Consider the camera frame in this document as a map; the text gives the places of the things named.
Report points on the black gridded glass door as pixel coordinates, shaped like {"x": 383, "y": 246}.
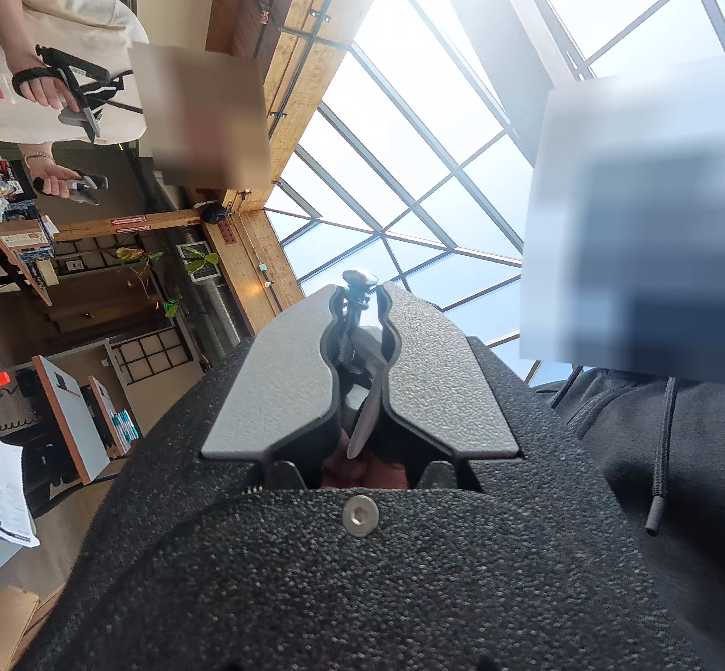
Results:
{"x": 150, "y": 354}

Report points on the black dome camera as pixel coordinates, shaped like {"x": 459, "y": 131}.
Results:
{"x": 214, "y": 212}

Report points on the red and white sign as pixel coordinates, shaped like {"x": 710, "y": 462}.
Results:
{"x": 130, "y": 223}

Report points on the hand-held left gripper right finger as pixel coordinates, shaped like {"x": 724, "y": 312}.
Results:
{"x": 442, "y": 382}

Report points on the grey shelf with books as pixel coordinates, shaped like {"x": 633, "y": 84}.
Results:
{"x": 113, "y": 422}

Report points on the green leafy plant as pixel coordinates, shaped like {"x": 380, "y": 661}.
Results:
{"x": 195, "y": 260}

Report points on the person's black hoodie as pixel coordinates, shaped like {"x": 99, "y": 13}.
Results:
{"x": 634, "y": 456}

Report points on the wooden table with boxes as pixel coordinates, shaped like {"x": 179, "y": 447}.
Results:
{"x": 25, "y": 246}

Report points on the wooden ceiling beam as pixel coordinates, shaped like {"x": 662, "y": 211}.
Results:
{"x": 300, "y": 88}

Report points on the skylight window frame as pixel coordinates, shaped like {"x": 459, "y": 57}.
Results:
{"x": 430, "y": 133}

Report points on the black bolt with washer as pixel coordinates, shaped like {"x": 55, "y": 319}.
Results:
{"x": 360, "y": 280}

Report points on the silver ventilation duct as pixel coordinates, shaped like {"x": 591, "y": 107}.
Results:
{"x": 218, "y": 308}

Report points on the white paper sheet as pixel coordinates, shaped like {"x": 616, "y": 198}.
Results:
{"x": 12, "y": 501}

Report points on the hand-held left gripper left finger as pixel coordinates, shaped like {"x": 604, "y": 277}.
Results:
{"x": 283, "y": 376}

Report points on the grey board with wooden edge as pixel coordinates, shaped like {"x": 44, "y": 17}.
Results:
{"x": 73, "y": 422}

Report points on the flat cardboard box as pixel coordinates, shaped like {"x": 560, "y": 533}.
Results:
{"x": 14, "y": 620}

